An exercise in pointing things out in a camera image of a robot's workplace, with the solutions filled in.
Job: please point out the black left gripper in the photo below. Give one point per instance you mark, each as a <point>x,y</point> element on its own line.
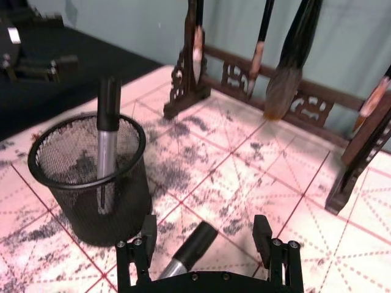
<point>7,61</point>

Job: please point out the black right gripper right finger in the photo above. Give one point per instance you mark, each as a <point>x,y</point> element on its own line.
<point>287,259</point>

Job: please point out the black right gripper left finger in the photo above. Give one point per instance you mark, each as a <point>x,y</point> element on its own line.
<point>136,259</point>

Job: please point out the black table cloth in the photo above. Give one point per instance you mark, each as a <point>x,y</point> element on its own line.
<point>91,61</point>

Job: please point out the black mesh pen cup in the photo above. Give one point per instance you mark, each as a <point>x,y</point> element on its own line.
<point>91,213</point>

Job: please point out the ink-stained gridded calligraphy mat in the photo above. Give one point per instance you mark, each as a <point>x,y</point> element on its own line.
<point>214,183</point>

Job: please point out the dark carved wooden brush rack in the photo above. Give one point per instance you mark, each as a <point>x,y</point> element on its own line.
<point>186,88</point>

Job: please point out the thin white-tipped calligraphy brush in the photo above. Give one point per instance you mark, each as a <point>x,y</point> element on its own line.
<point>198,58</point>

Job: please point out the large thick bristled calligraphy brush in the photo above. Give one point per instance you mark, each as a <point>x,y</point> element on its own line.
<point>284,85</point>

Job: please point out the thin orange-tipped calligraphy brush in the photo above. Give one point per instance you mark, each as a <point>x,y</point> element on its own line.
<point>371,103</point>

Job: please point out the thin brown-tipped calligraphy brush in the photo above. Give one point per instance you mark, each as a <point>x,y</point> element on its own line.
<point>258,52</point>

